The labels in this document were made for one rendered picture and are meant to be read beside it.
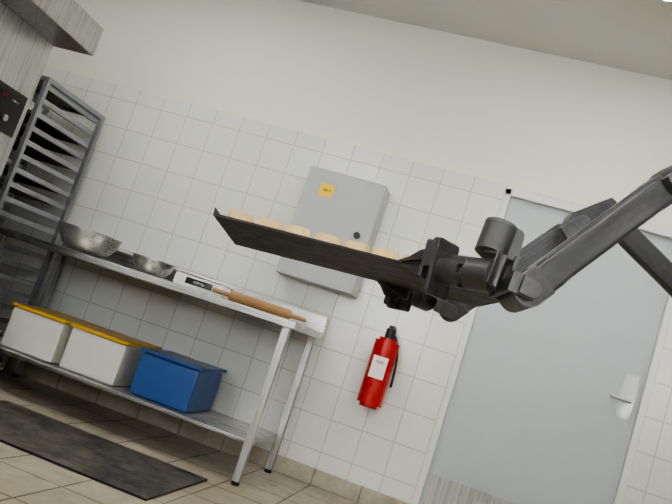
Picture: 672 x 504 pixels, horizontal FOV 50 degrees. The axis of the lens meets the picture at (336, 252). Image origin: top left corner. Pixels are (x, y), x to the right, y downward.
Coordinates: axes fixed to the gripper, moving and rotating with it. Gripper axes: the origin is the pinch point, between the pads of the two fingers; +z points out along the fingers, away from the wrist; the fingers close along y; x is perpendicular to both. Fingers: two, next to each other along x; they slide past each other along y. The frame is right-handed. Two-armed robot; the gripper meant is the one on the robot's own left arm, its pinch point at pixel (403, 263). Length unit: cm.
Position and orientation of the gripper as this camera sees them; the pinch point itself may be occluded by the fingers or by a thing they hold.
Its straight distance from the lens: 133.5
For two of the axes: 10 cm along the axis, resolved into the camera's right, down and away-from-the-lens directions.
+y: -2.7, 9.5, -1.4
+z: -7.1, -1.0, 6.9
